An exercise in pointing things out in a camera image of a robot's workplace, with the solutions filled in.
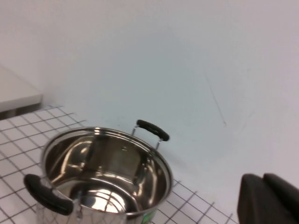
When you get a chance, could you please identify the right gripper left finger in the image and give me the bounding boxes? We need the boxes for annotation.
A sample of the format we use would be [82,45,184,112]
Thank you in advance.
[238,174,288,224]

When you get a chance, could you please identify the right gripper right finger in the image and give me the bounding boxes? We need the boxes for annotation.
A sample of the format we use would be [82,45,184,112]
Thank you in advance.
[264,172,299,224]

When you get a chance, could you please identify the stainless steel pot black handles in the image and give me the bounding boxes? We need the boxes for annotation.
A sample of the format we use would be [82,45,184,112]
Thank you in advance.
[23,119,175,224]

